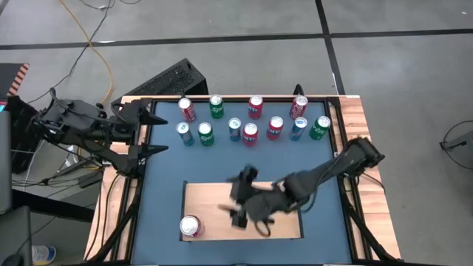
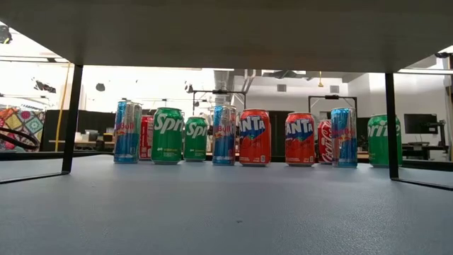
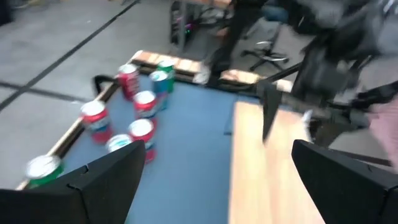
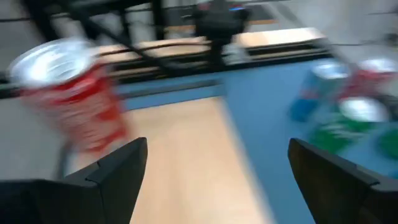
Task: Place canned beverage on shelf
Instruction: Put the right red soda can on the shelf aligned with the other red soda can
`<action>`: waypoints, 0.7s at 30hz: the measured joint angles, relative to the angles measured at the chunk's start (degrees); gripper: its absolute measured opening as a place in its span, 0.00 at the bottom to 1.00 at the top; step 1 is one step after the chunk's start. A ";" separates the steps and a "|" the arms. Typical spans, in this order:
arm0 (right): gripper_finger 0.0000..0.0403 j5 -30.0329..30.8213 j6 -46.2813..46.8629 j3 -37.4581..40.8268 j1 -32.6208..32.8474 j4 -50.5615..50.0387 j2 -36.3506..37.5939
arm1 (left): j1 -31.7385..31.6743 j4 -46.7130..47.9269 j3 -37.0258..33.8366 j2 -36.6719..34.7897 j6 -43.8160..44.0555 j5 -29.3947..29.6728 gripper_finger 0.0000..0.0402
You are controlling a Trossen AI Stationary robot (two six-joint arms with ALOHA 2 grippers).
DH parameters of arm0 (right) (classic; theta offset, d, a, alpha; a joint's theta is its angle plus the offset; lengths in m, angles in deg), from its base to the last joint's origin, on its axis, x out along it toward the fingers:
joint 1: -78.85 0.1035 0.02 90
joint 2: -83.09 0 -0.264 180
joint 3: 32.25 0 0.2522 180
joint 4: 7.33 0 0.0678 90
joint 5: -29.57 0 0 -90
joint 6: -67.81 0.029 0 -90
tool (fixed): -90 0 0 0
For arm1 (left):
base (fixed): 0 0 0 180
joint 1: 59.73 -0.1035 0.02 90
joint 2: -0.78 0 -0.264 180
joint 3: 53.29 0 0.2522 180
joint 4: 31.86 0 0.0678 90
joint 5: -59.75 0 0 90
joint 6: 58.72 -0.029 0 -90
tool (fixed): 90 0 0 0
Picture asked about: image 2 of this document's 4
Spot blue silver Red Bull can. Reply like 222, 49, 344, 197
212, 104, 238, 166
113, 100, 143, 164
330, 107, 358, 169

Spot orange Fanta can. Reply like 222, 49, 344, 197
239, 108, 273, 167
285, 112, 316, 167

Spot red Coca-Cola can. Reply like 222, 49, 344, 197
139, 114, 155, 161
316, 119, 333, 165

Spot green Sprite can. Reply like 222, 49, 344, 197
151, 107, 185, 166
367, 113, 403, 168
183, 116, 209, 163

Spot black door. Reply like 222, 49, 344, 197
271, 110, 286, 157

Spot blue table mat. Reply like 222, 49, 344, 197
0, 154, 453, 255

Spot wooden board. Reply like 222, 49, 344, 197
0, 0, 453, 192

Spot black computer monitor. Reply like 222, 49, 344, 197
403, 113, 439, 135

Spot colourful patchwork quilt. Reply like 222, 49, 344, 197
0, 107, 46, 152

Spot dark office desk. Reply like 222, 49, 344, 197
401, 141, 450, 161

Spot black camera gantry frame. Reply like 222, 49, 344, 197
307, 94, 358, 114
192, 89, 248, 118

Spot silver ventilation duct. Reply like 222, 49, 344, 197
213, 69, 235, 106

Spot black partition wall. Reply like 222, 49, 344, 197
40, 109, 116, 152

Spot yellow hanging cable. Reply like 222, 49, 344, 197
54, 62, 71, 152

